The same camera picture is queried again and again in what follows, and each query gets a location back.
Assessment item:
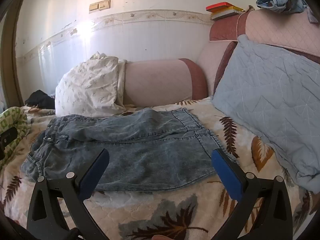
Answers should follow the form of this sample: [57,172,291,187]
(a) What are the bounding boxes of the dark cloth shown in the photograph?
[24,90,56,110]

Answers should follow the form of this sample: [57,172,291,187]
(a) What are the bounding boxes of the leaf print blanket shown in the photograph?
[0,96,320,240]

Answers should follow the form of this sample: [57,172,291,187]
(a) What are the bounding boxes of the white patterned pillow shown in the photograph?
[54,52,128,118]

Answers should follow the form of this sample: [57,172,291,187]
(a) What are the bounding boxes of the red flat box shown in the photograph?
[206,2,234,12]

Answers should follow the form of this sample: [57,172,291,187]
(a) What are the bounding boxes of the light blue quilted pillow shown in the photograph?
[211,34,320,195]

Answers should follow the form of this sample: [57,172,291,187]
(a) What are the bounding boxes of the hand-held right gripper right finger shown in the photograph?
[211,148,293,240]

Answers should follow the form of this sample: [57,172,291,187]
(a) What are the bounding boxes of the beige wall switch panel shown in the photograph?
[89,0,111,12]

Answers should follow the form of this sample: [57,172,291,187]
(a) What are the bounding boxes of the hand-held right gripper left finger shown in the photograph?
[26,148,110,240]

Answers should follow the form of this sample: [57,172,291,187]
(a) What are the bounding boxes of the pink bolster cushion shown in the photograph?
[124,58,208,106]

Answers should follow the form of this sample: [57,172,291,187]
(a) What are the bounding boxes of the blue denim pants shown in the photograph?
[20,107,239,192]

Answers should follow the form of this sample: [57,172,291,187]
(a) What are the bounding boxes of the wooden door frame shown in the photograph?
[0,0,25,110]

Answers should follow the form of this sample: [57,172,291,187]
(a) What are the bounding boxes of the green patterned cloth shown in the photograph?
[0,107,29,170]

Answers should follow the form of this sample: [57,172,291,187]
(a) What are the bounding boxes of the pink padded headboard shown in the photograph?
[196,9,320,98]

